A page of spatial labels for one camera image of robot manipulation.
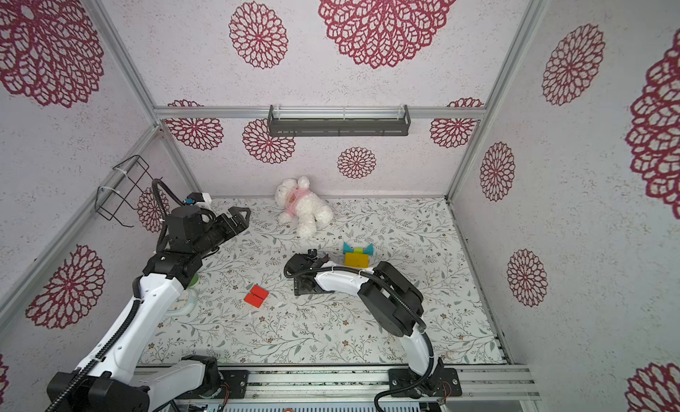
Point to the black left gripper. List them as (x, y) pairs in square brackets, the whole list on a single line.
[(240, 223)]

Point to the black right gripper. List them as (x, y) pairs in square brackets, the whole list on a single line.
[(303, 284)]

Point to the red block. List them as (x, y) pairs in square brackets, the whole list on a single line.
[(259, 292), (253, 300)]

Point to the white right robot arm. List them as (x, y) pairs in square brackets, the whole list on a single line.
[(396, 305)]

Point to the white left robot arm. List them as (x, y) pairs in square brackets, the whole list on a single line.
[(103, 380)]

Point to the white teddy bear pink shirt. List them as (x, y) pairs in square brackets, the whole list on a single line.
[(301, 206)]

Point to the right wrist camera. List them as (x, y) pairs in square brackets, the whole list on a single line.
[(302, 262)]

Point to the grey wall shelf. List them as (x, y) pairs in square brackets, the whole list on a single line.
[(312, 124)]

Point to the black wire wall rack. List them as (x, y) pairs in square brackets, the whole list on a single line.
[(113, 196)]

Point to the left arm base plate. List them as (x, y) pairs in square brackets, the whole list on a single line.
[(228, 385)]

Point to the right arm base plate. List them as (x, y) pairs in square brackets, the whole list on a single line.
[(444, 382)]

